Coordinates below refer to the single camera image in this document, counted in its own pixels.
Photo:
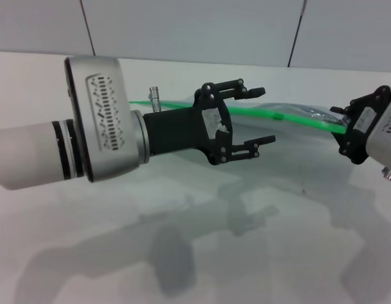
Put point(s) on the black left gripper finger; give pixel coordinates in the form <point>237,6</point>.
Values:
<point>246,149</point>
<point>228,85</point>

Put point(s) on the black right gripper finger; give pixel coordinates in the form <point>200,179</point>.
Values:
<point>369,96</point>
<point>348,150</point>

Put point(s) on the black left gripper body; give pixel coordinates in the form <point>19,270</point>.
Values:
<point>176,130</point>

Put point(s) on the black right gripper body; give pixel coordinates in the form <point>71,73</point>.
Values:
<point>360,133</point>

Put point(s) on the clear document bag green zipper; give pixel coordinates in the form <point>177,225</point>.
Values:
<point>252,112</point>

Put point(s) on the green zipper slider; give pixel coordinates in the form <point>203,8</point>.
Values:
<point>278,116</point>

